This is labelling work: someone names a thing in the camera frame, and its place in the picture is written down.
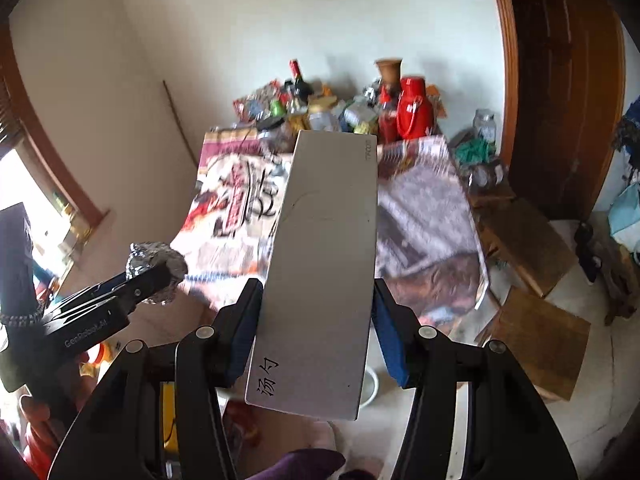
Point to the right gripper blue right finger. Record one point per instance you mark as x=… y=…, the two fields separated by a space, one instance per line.
x=511 y=434

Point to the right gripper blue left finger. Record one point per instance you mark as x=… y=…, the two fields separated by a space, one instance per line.
x=211 y=357

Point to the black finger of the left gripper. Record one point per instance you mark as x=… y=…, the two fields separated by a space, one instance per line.
x=129 y=291

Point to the aluminium foil ball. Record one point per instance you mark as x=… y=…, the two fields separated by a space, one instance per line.
x=142 y=256

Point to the grey spoon box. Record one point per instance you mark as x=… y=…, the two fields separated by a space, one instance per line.
x=312 y=336

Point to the white plastic trash bowl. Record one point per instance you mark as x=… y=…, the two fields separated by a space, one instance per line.
x=369 y=388

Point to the person's left hand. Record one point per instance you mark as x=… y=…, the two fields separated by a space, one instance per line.
x=46 y=430

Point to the wooden stool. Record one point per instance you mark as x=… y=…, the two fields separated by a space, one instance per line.
x=549 y=342

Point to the printed newspaper tablecloth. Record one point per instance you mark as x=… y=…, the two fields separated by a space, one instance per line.
x=427 y=248

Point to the glass jar yellow lid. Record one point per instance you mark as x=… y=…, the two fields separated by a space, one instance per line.
x=321 y=118

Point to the dark wine bottle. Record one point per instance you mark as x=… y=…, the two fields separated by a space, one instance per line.
x=297 y=89

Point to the green plastic bag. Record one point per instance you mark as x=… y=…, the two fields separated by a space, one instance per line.
x=474 y=152

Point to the red sauce squeeze bottle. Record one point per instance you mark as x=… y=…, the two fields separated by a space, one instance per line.
x=387 y=117

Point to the red thermos jug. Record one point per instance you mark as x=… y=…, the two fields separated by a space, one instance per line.
x=415 y=114

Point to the clear glass jar on stool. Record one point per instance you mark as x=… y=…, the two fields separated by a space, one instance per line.
x=484 y=125

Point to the brown clay vase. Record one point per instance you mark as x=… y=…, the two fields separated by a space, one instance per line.
x=390 y=71

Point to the dark wooden door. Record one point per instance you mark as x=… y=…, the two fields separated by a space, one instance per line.
x=565 y=86

